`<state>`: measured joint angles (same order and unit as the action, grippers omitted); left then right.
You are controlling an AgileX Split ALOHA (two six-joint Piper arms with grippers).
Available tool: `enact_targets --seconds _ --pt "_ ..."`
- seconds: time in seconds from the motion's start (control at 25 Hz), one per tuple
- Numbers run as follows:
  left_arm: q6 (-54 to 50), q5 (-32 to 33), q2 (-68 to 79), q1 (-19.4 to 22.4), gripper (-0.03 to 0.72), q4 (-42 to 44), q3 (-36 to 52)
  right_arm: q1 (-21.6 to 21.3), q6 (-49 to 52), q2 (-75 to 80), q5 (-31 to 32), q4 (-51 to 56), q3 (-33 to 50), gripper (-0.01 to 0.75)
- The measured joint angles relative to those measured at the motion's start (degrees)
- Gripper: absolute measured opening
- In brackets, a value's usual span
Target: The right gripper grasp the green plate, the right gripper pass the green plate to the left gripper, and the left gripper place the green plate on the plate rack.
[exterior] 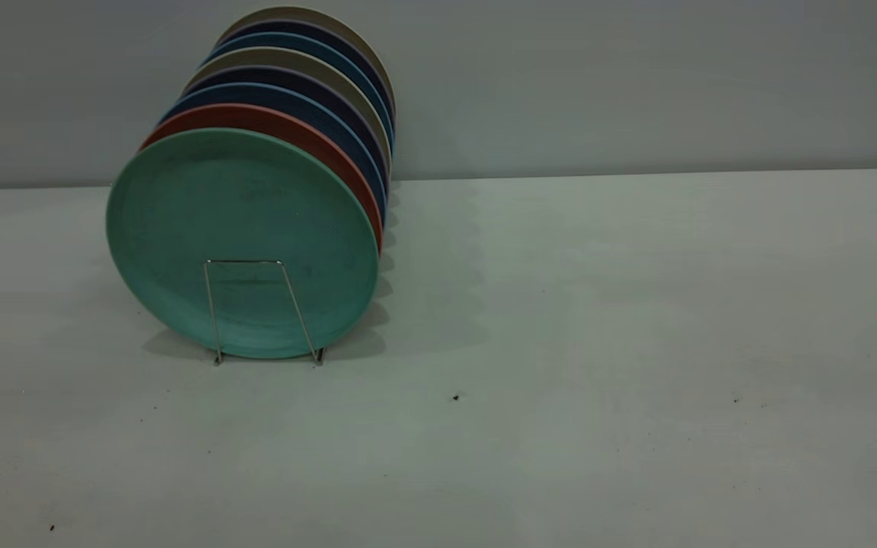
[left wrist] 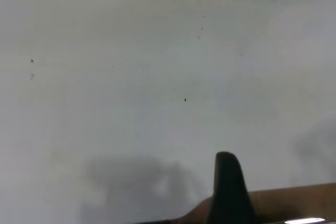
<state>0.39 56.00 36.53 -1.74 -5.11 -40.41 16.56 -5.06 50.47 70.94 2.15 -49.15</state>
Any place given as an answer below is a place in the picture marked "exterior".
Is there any green round plate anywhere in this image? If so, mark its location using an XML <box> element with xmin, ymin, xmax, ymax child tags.
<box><xmin>106</xmin><ymin>127</ymin><xmax>380</xmax><ymax>360</ymax></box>

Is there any pink round plate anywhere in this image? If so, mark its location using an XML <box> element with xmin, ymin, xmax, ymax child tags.
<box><xmin>139</xmin><ymin>104</ymin><xmax>384</xmax><ymax>252</ymax></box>

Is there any navy blue round plate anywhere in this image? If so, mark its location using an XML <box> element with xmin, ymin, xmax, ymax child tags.
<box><xmin>158</xmin><ymin>81</ymin><xmax>388</xmax><ymax>225</ymax></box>

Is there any dark purple round plate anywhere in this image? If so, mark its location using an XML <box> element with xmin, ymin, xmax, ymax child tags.
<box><xmin>182</xmin><ymin>64</ymin><xmax>391</xmax><ymax>199</ymax></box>
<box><xmin>216</xmin><ymin>18</ymin><xmax>397</xmax><ymax>123</ymax></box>

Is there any beige round plate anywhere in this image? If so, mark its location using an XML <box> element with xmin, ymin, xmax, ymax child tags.
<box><xmin>182</xmin><ymin>46</ymin><xmax>394</xmax><ymax>168</ymax></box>
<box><xmin>214</xmin><ymin>5</ymin><xmax>397</xmax><ymax>107</ymax></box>

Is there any teal blue round plate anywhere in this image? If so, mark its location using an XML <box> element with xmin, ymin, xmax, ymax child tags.
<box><xmin>203</xmin><ymin>31</ymin><xmax>395</xmax><ymax>145</ymax></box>

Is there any metal wire plate rack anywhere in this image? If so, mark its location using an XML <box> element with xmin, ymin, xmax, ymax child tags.
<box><xmin>203</xmin><ymin>259</ymin><xmax>325</xmax><ymax>367</ymax></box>

